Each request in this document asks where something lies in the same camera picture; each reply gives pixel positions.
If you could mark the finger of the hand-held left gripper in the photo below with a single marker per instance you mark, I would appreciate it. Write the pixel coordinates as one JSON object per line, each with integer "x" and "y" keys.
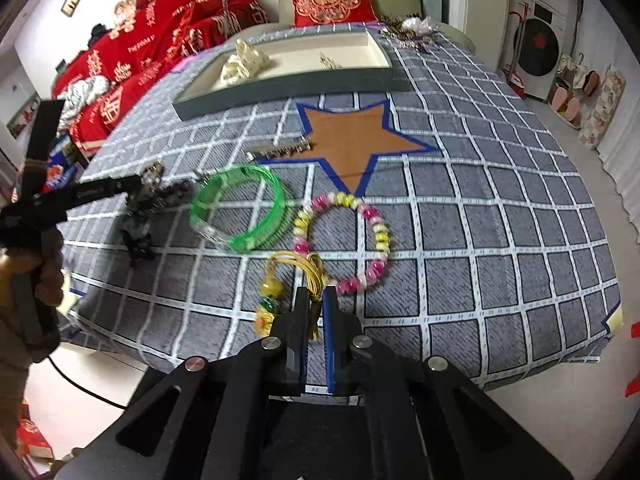
{"x": 45, "y": 130}
{"x": 100, "y": 191}

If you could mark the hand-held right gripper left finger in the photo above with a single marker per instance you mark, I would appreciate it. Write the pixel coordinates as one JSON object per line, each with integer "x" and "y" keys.
{"x": 302, "y": 325}

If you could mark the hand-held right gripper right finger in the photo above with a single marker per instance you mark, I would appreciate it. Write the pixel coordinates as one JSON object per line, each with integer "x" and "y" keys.
{"x": 330, "y": 330}

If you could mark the black rhinestone hair clip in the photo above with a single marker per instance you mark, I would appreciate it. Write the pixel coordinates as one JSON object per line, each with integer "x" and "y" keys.
{"x": 150, "y": 205}

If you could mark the small black claw clip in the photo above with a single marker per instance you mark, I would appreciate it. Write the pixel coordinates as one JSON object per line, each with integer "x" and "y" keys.
{"x": 139, "y": 252}

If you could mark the green translucent bangle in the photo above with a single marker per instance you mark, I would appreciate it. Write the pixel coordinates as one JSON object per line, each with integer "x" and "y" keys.
{"x": 245, "y": 244}

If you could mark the silver metal hair clip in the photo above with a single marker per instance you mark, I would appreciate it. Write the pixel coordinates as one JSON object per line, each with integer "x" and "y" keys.
{"x": 280, "y": 150}

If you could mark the grey tray with cream lining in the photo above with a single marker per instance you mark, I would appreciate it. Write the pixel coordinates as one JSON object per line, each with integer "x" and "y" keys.
{"x": 300, "y": 92}

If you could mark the person's left forearm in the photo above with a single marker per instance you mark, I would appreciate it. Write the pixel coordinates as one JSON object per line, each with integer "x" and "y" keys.
{"x": 10, "y": 385}

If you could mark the pile of mixed jewelry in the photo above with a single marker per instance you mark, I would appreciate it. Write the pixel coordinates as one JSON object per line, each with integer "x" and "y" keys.
{"x": 410, "y": 35}

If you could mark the person's left hand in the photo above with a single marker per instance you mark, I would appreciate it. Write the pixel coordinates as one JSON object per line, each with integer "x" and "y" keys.
{"x": 51, "y": 282}

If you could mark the blue printed box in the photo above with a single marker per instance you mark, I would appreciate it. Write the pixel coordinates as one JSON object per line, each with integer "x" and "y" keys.
{"x": 62, "y": 172}

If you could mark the grey striped cloth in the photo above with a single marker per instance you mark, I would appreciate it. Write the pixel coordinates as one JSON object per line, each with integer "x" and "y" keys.
{"x": 82, "y": 97}

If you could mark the small silver trinket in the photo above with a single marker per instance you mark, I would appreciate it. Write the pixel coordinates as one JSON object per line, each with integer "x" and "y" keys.
{"x": 201, "y": 176}

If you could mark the red printed blanket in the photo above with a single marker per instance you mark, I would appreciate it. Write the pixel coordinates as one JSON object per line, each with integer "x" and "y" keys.
{"x": 165, "y": 25}

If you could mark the red gift box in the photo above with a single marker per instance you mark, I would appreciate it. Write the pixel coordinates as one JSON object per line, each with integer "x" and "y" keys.
{"x": 35, "y": 432}

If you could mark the cream polka dot scrunchie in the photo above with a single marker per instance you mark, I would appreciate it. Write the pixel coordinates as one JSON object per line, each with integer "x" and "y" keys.
{"x": 240, "y": 62}

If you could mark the brown star sticker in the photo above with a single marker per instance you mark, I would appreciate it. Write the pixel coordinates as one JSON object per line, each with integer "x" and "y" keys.
{"x": 355, "y": 140}

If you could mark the grey checkered tablecloth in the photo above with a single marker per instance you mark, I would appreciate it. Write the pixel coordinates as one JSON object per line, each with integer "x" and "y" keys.
{"x": 500, "y": 240}

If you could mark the red embroidered cushion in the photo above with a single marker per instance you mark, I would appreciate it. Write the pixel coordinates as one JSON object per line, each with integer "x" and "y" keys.
{"x": 330, "y": 0}

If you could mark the pink slippers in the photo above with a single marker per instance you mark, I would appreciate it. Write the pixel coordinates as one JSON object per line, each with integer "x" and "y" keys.
{"x": 565, "y": 107}

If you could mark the slippers on rack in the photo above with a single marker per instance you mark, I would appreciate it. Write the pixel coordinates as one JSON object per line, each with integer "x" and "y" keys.
{"x": 580, "y": 77}

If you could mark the floral printed box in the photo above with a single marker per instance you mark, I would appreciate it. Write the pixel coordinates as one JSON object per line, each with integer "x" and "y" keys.
{"x": 605, "y": 105}

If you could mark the white washing machine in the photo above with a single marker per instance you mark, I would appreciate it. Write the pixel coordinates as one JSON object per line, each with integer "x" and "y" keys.
{"x": 542, "y": 45}

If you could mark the wall picture frame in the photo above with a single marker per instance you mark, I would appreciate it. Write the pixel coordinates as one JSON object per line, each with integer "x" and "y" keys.
{"x": 71, "y": 4}

